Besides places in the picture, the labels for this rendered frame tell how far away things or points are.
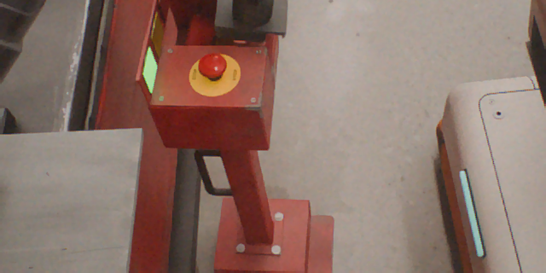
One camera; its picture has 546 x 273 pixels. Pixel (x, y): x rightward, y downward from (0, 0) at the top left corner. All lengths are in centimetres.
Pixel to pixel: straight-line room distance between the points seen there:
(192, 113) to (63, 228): 37
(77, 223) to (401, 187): 120
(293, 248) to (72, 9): 79
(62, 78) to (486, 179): 88
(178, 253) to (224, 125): 72
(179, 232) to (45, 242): 105
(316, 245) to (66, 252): 109
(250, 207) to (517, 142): 55
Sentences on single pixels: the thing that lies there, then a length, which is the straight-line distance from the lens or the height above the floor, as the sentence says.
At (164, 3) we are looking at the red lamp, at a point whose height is 81.
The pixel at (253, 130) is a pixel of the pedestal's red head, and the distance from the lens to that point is 105.
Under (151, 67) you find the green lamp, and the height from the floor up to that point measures 81.
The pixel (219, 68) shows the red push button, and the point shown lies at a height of 81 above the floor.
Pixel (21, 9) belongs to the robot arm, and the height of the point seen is 127.
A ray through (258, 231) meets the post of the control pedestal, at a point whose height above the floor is 19.
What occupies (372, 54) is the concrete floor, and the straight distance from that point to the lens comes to 202.
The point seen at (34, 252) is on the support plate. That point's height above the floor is 100.
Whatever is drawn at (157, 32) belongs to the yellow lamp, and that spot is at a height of 82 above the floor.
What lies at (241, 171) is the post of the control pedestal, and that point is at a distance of 132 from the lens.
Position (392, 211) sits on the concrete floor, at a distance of 178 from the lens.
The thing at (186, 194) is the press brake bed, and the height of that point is 5.
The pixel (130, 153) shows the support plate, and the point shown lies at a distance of 73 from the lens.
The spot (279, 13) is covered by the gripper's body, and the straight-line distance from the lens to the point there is 107.
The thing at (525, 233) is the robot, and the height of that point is 28.
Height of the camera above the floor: 161
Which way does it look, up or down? 57 degrees down
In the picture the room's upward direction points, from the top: 10 degrees counter-clockwise
